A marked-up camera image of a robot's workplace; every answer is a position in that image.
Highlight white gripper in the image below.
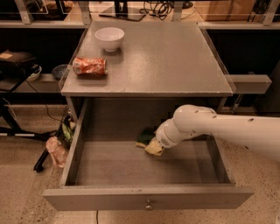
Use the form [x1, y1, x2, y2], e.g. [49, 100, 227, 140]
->
[144, 118, 186, 156]

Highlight green and yellow sponge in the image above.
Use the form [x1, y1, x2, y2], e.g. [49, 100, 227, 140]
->
[136, 127, 155, 148]

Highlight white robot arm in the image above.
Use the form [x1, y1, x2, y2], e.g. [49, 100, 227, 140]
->
[144, 105, 280, 162]

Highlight grey open top drawer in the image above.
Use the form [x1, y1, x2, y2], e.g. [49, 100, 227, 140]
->
[44, 98, 253, 211]

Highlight metal drawer knob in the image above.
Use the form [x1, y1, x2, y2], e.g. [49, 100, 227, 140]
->
[144, 199, 154, 211]

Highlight grey cabinet counter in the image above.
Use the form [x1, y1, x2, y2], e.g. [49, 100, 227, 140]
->
[59, 20, 236, 123]

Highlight green plastic item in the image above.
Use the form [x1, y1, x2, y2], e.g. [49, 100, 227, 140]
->
[62, 123, 73, 142]

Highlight clear plastic bottle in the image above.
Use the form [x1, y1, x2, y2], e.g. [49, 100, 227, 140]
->
[45, 136, 68, 168]

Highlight crushed orange soda can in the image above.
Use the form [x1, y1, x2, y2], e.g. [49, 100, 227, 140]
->
[73, 57, 108, 76]

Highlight white ceramic bowl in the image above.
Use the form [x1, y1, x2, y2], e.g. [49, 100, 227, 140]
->
[95, 27, 125, 52]

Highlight dark small bowl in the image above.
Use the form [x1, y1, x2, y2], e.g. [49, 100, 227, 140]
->
[52, 64, 67, 80]

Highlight white bowl on shelf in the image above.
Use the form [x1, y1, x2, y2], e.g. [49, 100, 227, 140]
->
[27, 66, 42, 81]

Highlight black monitor stand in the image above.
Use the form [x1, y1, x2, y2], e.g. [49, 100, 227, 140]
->
[99, 0, 145, 22]

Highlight cardboard box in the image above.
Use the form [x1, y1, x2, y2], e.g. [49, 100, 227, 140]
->
[194, 0, 256, 21]

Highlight black stand legs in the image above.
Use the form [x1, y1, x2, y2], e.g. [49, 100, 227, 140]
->
[0, 97, 64, 173]

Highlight black bag on shelf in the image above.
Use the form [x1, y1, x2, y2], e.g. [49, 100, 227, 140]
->
[0, 50, 37, 78]

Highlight black tangled cables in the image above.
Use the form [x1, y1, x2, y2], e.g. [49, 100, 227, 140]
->
[138, 0, 175, 21]

